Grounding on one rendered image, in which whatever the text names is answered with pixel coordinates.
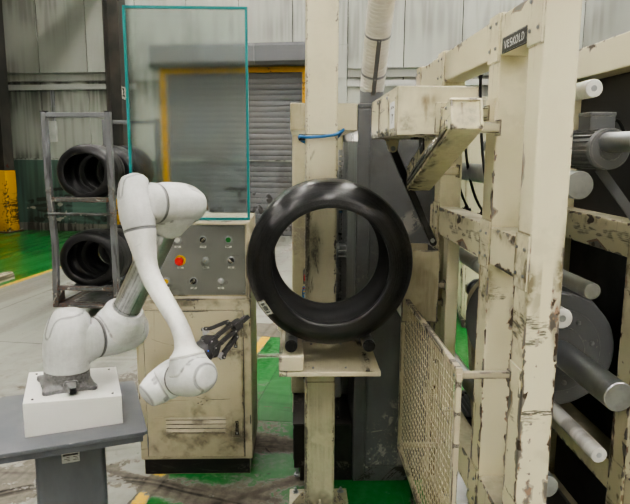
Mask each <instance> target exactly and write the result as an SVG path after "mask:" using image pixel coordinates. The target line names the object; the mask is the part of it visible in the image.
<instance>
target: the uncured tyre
mask: <svg viewBox="0 0 630 504"><path fill-rule="evenodd" d="M325 208H338V209H344V210H348V211H351V212H354V213H356V214H358V215H360V216H362V217H364V218H365V219H367V220H368V222H369V223H370V224H371V226H372V228H373V230H374V232H375V235H376V238H377V243H378V260H377V264H376V268H375V270H374V273H373V275H372V277H371V278H370V280H369V281H368V283H367V284H366V285H365V286H364V287H363V288H362V289H361V290H360V291H359V292H357V293H356V294H354V295H353V296H351V297H349V298H347V299H344V300H341V301H338V302H331V303H321V302H315V301H311V300H308V299H306V298H303V297H301V296H300V295H298V294H297V293H295V292H294V291H293V290H292V289H290V288H289V287H288V285H287V284H286V283H285V282H284V280H283V279H282V277H281V275H280V273H279V271H278V268H277V265H276V260H275V246H276V244H277V242H278V240H279V238H280V236H281V235H282V233H283V232H284V231H285V229H286V228H287V227H288V226H289V225H290V224H291V223H292V222H294V221H295V220H296V219H298V218H299V217H301V216H303V215H305V214H307V213H309V212H312V211H315V210H319V209H325ZM412 267H413V255H412V247H411V242H410V238H409V235H408V232H407V230H406V228H405V225H404V224H403V222H402V220H401V218H400V217H399V215H398V214H397V212H396V211H395V210H394V209H393V208H392V206H391V205H390V204H389V203H388V202H387V201H385V200H384V199H383V198H382V197H381V196H379V195H378V194H376V193H375V192H373V191H371V190H370V189H368V188H366V187H364V186H362V185H360V184H357V183H355V182H352V181H348V180H344V179H338V178H318V179H312V180H308V181H304V182H301V183H299V184H296V185H294V186H292V187H290V188H288V189H287V190H285V191H284V192H282V193H281V194H280V195H278V196H277V197H276V198H275V199H274V200H273V201H272V202H271V203H270V204H269V205H268V206H267V208H266V209H265V210H264V212H263V213H262V215H261V216H260V218H259V220H258V222H257V223H256V225H255V227H254V230H253V232H252V235H251V237H250V241H249V245H248V250H247V275H248V280H249V284H250V287H251V290H252V293H253V295H254V297H255V299H256V301H257V303H258V302H259V301H262V300H264V301H265V302H266V303H267V305H268V306H269V308H270V309H271V311H272V312H273V314H271V315H267V317H268V318H269V319H270V320H271V321H272V322H273V323H275V324H276V325H277V326H278V327H280V328H281V329H283V330H284V331H286V332H287V333H289V334H291V335H293V336H295V337H297V338H300V339H303V340H306V341H310V342H314V343H321V344H337V343H344V342H349V341H353V340H356V339H359V338H361V337H364V336H366V335H368V334H370V333H371V332H373V331H375V330H376V329H378V328H379V327H380V326H382V325H383V324H384V323H385V322H386V321H387V320H388V319H389V318H390V317H391V316H392V315H393V314H394V312H395V311H396V310H397V308H398V307H399V305H400V304H401V302H402V300H403V298H404V296H405V294H406V292H407V289H408V287H409V283H410V280H411V275H412ZM258 305H259V303H258ZM259 306H260V305H259ZM260 308H261V306H260ZM261 309H262V308H261ZM262 311H263V309H262ZM263 312H264V311H263ZM264 313H265V312H264ZM265 314H266V313H265Z"/></svg>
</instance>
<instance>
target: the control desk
mask: <svg viewBox="0 0 630 504"><path fill-rule="evenodd" d="M254 227H255V213H250V220H198V221H196V222H194V223H193V224H192V225H191V226H190V227H189V228H188V229H187V230H186V231H185V232H184V233H183V234H182V235H181V236H179V237H177V238H175V240H174V242H173V245H172V247H171V249H170V251H169V253H168V255H167V257H166V259H165V261H164V263H163V265H162V267H161V270H160V273H161V275H162V277H163V279H164V281H165V283H166V285H167V286H168V288H169V290H170V291H171V293H172V295H173V297H174V298H175V300H176V302H177V304H178V305H179V307H180V309H181V310H182V312H183V314H184V316H185V318H186V319H187V321H188V323H189V326H190V328H191V331H192V333H193V336H194V339H195V342H197V341H199V340H200V338H201V336H203V331H201V328H203V327H210V326H212V325H215V324H217V323H220V322H222V321H225V320H229V321H230V322H232V321H233V320H234V319H236V318H239V319H240V318H241V317H242V316H244V315H247V314H248V315H249V317H250V319H249V320H247V321H246V322H245V323H243V328H242V329H240V330H239V331H238V332H237V334H238V336H239V338H238V340H237V341H236V342H235V344H234V345H233V346H232V348H231V349H230V350H229V352H228V353H227V356H226V359H223V360H220V359H219V358H218V357H216V358H213V359H212V360H211V361H212V362H213V364H214V365H215V367H216V369H217V373H218V377H217V381H216V383H215V385H214V386H213V388H212V389H210V390H209V391H208V392H206V393H204V394H201V395H199V396H194V397H183V396H178V397H176V398H174V399H170V400H168V401H167V402H165V403H163V404H160V405H157V406H151V405H150V404H148V403H147V402H146V401H145V400H144V399H143V398H142V396H141V394H140V391H139V386H140V384H141V382H142V381H143V380H144V378H145V377H146V376H147V375H148V374H149V373H150V372H151V371H152V370H153V369H155V368H156V367H157V366H158V365H160V364H161V363H163V362H164V361H166V360H168V359H169V358H170V356H171V355H172V353H173V351H174V339H173V335H172V332H171V330H170V328H169V326H168V324H167V322H166V321H165V319H164V317H163V316H162V314H161V313H160V311H159V309H158V308H157V306H156V305H155V303H154V301H153V300H152V298H151V297H150V295H148V297H147V299H146V301H145V303H144V305H143V307H142V309H143V311H144V313H145V316H146V318H147V320H148V323H149V333H148V336H147V338H146V339H145V340H144V342H143V343H142V344H140V345H139V346H138V347H136V351H137V373H138V395H139V400H140V404H141V408H142V412H143V416H144V419H145V423H146V427H147V434H146V435H144V436H143V441H142V442H141V459H142V460H144V459H145V474H192V473H250V472H251V465H252V458H253V452H254V446H255V439H256V432H257V425H258V406H257V320H256V299H255V297H254V295H253V293H252V290H251V287H250V284H249V280H248V275H247V250H248V245H249V241H250V237H251V235H252V232H253V230H254Z"/></svg>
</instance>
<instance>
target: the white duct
mask: <svg viewBox="0 0 630 504"><path fill-rule="evenodd" d="M394 7H395V0H368V5H367V16H366V27H365V32H364V35H365V38H364V48H363V59H362V68H361V81H360V90H361V91H363V92H366V91H367V92H372V83H373V73H374V64H375V55H376V46H377V39H381V40H382V41H381V50H380V59H379V68H378V76H377V85H376V92H383V91H384V85H385V78H386V74H387V71H386V69H387V62H388V54H389V46H390V38H391V34H392V32H391V30H392V22H393V14H394Z"/></svg>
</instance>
